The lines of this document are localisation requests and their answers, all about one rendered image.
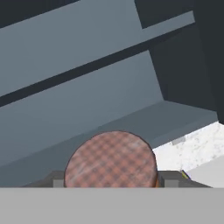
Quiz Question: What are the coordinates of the dark grey cabinet door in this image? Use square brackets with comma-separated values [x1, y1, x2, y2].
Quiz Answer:
[134, 0, 224, 124]

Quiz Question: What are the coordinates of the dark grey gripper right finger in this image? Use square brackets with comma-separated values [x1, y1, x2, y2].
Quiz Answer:
[157, 171, 214, 189]

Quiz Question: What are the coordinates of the grey cabinet shelf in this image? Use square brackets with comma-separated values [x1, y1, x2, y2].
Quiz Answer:
[0, 0, 196, 98]

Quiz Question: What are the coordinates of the small grey cabinet handle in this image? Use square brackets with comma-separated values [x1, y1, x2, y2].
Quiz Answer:
[171, 136, 186, 146]

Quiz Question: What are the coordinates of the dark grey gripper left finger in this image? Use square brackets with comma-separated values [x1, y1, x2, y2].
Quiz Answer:
[24, 171, 67, 189]

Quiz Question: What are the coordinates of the jam jar with plaid lid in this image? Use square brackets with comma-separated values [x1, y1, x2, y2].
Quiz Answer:
[63, 129, 161, 189]

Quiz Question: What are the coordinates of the grey open cabinet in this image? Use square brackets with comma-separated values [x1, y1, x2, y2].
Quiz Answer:
[0, 0, 220, 188]

